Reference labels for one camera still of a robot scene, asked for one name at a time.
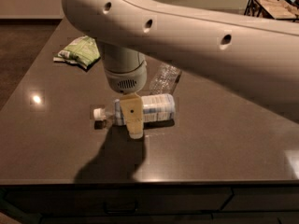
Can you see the dark drawer handle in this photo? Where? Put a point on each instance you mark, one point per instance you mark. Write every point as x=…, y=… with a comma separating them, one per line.
x=120, y=208

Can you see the dark cabinet drawer front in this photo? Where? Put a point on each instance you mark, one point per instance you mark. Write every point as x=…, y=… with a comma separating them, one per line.
x=62, y=203

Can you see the clear empty plastic bottle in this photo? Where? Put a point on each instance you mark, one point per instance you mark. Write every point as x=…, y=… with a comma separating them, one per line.
x=165, y=79

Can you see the green chip bag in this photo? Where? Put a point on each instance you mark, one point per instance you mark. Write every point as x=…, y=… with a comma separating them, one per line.
x=82, y=51

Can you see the blue label water bottle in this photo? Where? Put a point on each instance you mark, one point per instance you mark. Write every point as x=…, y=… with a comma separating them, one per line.
x=156, y=108

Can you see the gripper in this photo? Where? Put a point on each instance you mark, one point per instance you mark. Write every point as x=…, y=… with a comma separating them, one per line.
x=126, y=79

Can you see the black wire basket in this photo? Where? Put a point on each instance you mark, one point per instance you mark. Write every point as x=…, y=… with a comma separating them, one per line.
x=281, y=10

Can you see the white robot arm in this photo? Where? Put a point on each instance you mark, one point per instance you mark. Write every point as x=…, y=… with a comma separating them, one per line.
x=258, y=57

